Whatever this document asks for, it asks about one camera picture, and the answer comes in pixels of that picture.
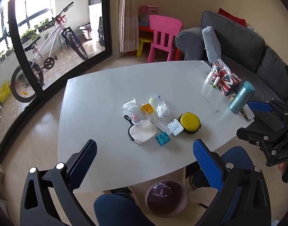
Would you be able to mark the teal toy brick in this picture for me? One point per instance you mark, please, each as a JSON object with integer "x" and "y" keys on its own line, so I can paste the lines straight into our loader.
{"x": 163, "y": 139}

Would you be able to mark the red children's table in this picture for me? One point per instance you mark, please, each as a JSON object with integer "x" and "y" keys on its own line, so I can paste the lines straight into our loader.
{"x": 145, "y": 29}

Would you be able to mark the pink striped curtain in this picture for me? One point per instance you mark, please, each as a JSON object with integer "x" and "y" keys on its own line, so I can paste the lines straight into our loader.
{"x": 128, "y": 16}

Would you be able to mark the person's right slipper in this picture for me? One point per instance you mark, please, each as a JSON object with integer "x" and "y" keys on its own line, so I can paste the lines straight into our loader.
{"x": 189, "y": 180}

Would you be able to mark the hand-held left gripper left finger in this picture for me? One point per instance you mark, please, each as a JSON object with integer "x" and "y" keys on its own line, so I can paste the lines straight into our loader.
{"x": 84, "y": 162}

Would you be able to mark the person's left slipper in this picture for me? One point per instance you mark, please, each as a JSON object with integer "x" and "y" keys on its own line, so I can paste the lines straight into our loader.
{"x": 120, "y": 190}

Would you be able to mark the white tissue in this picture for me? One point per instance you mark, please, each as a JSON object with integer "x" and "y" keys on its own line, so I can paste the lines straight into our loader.
{"x": 162, "y": 111}
{"x": 129, "y": 104}

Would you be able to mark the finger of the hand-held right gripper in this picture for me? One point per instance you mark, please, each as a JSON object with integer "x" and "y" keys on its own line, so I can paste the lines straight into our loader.
{"x": 252, "y": 134}
{"x": 259, "y": 106}

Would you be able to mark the small white box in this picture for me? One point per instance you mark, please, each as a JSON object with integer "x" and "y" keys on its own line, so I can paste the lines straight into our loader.
{"x": 175, "y": 127}

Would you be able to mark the clear round container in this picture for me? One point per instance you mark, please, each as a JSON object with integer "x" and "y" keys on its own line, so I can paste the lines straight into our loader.
{"x": 156, "y": 98}

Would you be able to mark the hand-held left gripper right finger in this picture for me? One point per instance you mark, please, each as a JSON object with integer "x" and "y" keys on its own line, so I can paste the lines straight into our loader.
{"x": 206, "y": 160}

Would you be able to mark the person's left leg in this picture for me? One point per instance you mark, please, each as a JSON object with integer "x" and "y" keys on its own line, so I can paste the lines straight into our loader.
{"x": 118, "y": 210}

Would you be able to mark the plastic basket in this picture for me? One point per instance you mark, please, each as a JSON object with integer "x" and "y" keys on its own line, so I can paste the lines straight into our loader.
{"x": 86, "y": 31}

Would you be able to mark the black carabiner clip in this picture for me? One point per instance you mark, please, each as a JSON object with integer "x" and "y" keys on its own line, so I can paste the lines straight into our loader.
{"x": 128, "y": 119}

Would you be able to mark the yellow plastic crate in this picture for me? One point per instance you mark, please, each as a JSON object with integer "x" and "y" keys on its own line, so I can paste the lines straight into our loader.
{"x": 4, "y": 91}

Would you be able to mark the black sliding door frame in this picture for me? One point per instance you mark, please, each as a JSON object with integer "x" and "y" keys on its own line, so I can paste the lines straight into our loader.
{"x": 22, "y": 49}

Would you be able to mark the pink storage box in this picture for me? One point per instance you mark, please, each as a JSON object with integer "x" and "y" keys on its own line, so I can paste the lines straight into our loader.
{"x": 149, "y": 9}

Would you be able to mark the white paper label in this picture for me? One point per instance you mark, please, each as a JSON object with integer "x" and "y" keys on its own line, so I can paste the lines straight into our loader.
{"x": 160, "y": 126}

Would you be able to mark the black office chair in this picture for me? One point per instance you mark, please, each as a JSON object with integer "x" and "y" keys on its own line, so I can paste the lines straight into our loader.
{"x": 205, "y": 205}

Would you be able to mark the yellow children's stool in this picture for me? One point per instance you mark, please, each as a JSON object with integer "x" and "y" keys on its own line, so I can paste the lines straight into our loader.
{"x": 144, "y": 46}

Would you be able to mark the planter with green plants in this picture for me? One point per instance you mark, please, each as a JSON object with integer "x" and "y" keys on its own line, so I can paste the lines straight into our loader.
{"x": 35, "y": 29}

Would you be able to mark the teal thermos bottle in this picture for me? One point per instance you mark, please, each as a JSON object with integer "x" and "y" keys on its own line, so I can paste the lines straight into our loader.
{"x": 242, "y": 97}

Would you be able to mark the yellow round zip case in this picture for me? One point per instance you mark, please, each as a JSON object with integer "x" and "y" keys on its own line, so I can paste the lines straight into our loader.
{"x": 189, "y": 122}

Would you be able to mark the person's slipper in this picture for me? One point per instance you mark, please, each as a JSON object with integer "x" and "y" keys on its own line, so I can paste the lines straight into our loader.
{"x": 189, "y": 180}
{"x": 120, "y": 190}

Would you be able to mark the grey storage box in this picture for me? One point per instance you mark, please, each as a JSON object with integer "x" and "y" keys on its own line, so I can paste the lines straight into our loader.
{"x": 145, "y": 19}

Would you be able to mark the light grey cushion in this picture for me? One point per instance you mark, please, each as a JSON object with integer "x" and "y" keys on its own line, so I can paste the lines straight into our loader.
{"x": 212, "y": 44}

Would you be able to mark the flag print tissue box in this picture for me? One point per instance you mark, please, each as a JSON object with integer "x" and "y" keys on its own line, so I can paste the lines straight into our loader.
{"x": 225, "y": 78}

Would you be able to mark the yellow toy brick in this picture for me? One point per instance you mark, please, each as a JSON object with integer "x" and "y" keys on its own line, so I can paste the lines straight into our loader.
{"x": 148, "y": 108}

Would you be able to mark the mauve plastic waste bin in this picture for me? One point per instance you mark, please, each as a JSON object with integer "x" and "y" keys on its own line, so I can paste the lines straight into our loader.
{"x": 167, "y": 199}

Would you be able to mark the white bicycle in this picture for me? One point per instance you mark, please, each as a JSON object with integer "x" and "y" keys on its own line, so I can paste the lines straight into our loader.
{"x": 47, "y": 56}

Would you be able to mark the black stroller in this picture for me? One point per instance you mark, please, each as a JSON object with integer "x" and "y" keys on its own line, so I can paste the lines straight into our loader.
{"x": 101, "y": 30}

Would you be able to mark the person's leg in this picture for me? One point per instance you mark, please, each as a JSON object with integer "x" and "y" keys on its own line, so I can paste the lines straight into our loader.
{"x": 235, "y": 156}
{"x": 118, "y": 210}

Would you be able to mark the clear plastic cup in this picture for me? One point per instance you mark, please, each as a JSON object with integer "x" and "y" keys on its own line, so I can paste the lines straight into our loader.
{"x": 140, "y": 119}

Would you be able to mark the white fabric pouch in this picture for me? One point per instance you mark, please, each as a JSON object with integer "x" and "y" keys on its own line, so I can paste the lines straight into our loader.
{"x": 142, "y": 136}

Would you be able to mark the pink children's chair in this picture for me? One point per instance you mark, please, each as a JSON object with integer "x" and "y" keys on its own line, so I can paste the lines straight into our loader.
{"x": 164, "y": 37}

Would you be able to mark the red cushion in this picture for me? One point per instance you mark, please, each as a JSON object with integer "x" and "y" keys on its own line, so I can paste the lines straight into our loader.
{"x": 232, "y": 16}

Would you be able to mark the person's right hand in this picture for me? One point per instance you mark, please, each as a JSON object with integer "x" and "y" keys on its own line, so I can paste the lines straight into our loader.
{"x": 281, "y": 168}

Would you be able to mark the grey sofa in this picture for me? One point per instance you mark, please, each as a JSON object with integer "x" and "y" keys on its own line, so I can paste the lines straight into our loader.
{"x": 240, "y": 42}

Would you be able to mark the green-capped white tube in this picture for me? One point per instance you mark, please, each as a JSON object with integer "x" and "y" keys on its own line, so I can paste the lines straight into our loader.
{"x": 215, "y": 83}

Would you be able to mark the person's right leg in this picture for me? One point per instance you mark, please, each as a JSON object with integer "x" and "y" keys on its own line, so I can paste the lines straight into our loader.
{"x": 235, "y": 156}

